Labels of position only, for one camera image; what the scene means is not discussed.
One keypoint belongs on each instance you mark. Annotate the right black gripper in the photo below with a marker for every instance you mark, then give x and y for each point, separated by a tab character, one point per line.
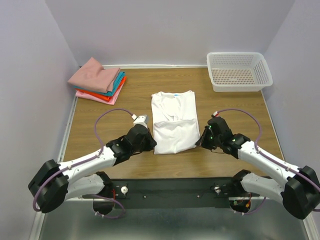
202	141

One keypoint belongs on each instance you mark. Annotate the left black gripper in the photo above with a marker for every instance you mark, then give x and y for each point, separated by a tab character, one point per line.
151	143

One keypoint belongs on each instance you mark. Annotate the white t shirt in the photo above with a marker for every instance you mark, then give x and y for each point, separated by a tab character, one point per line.
174	122

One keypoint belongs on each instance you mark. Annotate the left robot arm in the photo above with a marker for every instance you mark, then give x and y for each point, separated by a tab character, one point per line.
53	183

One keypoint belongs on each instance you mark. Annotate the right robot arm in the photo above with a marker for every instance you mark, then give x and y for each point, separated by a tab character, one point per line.
296	188

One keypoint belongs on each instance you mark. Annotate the orange folded shirt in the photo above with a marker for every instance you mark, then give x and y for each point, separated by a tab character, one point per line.
105	97

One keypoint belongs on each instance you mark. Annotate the teal folded shirt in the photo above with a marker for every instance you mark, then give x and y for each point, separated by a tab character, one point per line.
116	84

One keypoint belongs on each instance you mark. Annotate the white plastic basket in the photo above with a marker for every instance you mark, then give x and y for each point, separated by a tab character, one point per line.
238	71

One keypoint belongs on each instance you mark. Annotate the light pink folded shirt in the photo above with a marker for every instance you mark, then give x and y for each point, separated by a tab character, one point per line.
88	97

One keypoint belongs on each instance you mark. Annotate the dusty pink folded shirt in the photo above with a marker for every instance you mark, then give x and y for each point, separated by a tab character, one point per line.
93	76

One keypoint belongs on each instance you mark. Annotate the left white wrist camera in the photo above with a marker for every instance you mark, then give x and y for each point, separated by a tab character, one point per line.
140	120

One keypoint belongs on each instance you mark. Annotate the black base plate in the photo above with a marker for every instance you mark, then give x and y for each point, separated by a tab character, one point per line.
172	193

